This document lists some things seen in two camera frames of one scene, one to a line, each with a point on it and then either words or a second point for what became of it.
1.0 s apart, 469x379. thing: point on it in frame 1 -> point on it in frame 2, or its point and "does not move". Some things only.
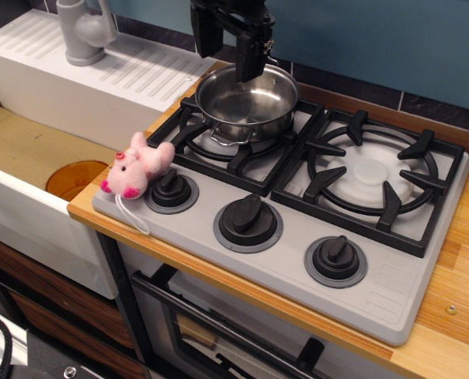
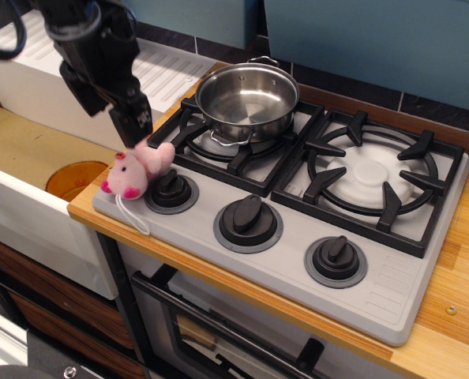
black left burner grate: [255, 168] does not move
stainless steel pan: [259, 109] does not move
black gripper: [251, 17] -> [106, 49]
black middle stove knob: [248, 224] does not move
